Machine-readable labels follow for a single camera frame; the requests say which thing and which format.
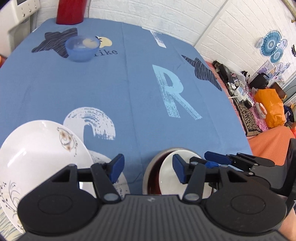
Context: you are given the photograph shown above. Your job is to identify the floral white plate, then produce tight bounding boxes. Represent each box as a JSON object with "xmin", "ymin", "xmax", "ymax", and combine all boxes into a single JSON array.
[{"xmin": 1, "ymin": 120, "xmax": 93, "ymax": 233}]

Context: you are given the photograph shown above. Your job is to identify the gold-rimmed white plate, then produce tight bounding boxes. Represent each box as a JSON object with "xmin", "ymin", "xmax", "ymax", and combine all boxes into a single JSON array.
[{"xmin": 88, "ymin": 150, "xmax": 130, "ymax": 199}]

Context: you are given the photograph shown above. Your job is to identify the black patterned cloth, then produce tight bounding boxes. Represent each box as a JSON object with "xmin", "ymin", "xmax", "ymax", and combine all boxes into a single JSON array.
[{"xmin": 234, "ymin": 100, "xmax": 262, "ymax": 137}]

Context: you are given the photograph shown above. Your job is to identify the red thermos jug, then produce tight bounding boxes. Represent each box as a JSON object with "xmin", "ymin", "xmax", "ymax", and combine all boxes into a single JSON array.
[{"xmin": 56, "ymin": 0, "xmax": 87, "ymax": 25}]

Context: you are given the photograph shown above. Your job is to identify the red ceramic bowl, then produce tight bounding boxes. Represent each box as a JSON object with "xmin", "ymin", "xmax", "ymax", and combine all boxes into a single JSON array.
[{"xmin": 142, "ymin": 148, "xmax": 200, "ymax": 198}]

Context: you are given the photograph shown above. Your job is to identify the person's right hand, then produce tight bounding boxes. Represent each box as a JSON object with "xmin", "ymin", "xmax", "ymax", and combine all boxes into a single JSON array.
[{"xmin": 279, "ymin": 209, "xmax": 296, "ymax": 241}]

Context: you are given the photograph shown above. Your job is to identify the blue patterned wall plates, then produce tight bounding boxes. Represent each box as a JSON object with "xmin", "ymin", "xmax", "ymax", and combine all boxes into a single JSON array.
[{"xmin": 255, "ymin": 30, "xmax": 288, "ymax": 64}]

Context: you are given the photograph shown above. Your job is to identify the white water dispenser machine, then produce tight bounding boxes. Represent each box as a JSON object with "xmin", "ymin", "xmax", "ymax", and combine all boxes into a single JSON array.
[{"xmin": 1, "ymin": 0, "xmax": 40, "ymax": 58}]

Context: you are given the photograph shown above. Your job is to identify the translucent blue plastic bowl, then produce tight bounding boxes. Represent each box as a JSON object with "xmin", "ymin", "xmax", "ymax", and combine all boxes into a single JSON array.
[{"xmin": 65, "ymin": 36, "xmax": 100, "ymax": 62}]

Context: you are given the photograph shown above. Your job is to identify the orange bed cover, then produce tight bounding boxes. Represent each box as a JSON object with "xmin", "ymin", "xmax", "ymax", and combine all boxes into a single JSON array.
[{"xmin": 247, "ymin": 126, "xmax": 295, "ymax": 166}]

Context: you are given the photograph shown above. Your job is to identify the stainless steel bowl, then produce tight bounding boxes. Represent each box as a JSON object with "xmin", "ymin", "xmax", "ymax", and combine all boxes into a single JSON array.
[{"xmin": 142, "ymin": 148, "xmax": 201, "ymax": 198}]

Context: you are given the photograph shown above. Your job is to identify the white power strip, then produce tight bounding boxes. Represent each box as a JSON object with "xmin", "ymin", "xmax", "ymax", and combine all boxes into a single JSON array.
[{"xmin": 229, "ymin": 86, "xmax": 247, "ymax": 101}]

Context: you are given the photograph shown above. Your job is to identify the blue printed tablecloth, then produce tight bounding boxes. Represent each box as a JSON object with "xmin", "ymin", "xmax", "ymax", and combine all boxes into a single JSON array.
[{"xmin": 1, "ymin": 19, "xmax": 251, "ymax": 194}]

